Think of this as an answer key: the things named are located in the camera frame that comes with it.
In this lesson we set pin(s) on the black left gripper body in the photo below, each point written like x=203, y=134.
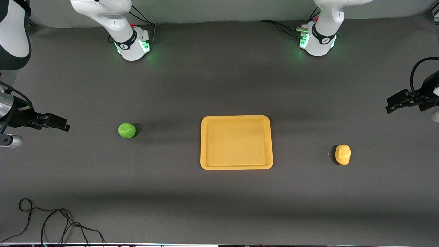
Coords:
x=426, y=91

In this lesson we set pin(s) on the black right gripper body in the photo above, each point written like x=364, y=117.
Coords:
x=20, y=117

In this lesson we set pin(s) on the green apple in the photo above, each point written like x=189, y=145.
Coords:
x=127, y=130

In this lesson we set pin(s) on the yellow potato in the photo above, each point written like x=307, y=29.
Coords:
x=343, y=154

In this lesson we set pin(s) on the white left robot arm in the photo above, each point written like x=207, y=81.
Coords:
x=324, y=24

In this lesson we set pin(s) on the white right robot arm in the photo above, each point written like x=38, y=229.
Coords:
x=116, y=20

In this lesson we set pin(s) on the yellow plastic tray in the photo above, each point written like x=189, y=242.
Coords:
x=236, y=142

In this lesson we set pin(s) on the silver cylinder fitting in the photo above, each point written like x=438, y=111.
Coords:
x=12, y=141

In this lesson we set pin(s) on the dark grey table mat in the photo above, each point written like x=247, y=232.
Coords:
x=219, y=85

